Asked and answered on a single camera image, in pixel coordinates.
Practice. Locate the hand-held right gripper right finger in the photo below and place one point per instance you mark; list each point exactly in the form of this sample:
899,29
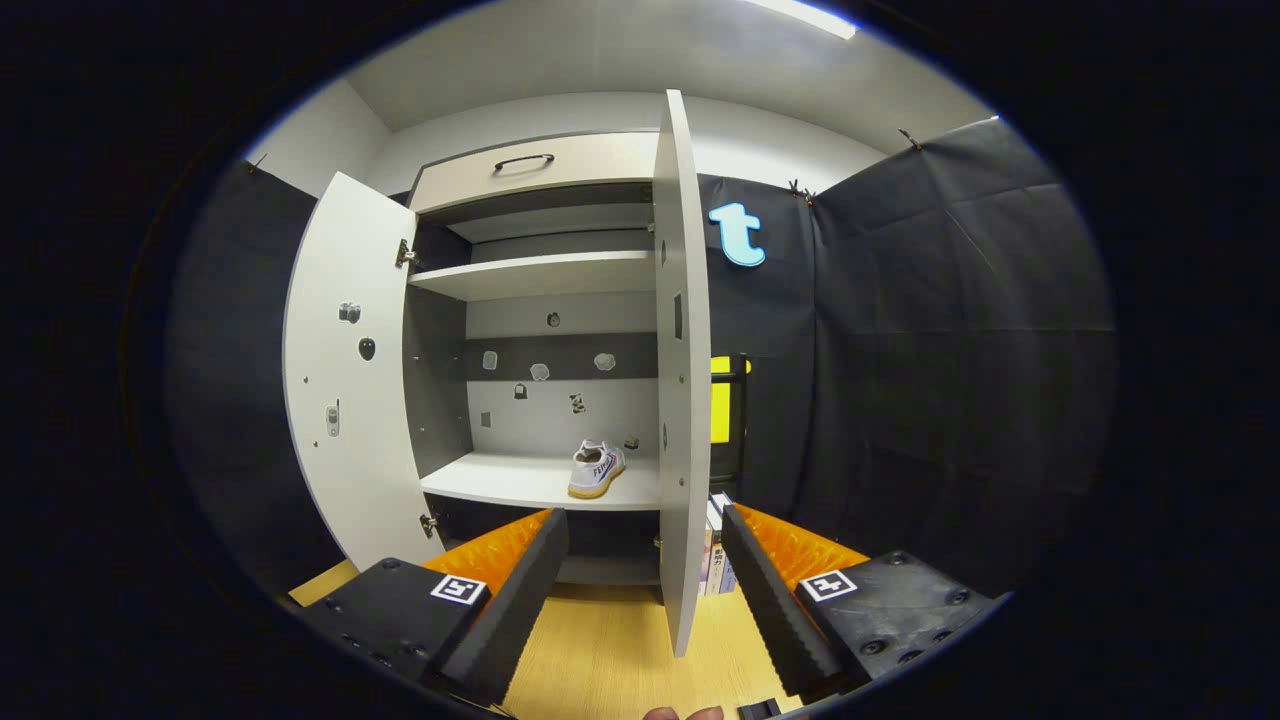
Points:
770,610

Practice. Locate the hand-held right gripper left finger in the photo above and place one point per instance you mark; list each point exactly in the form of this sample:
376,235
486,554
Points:
515,610

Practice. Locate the white canvas shoe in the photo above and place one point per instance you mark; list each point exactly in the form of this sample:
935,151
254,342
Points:
595,470

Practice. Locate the white shoe cabinet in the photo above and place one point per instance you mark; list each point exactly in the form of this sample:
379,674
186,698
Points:
540,420

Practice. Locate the white shoe cabinet door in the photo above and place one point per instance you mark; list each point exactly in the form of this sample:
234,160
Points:
320,380
685,400

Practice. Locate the white cabinet shelf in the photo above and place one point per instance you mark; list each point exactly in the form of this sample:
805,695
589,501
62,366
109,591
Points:
540,275
500,485

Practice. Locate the white cabinet drawer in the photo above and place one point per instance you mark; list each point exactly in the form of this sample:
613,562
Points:
600,158

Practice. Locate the pink upright book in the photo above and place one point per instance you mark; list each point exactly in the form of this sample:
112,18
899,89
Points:
705,560

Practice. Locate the white upright book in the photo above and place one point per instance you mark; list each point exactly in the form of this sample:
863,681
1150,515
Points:
722,540

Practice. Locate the long ceiling light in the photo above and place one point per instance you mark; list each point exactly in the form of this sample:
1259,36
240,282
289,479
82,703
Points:
810,18

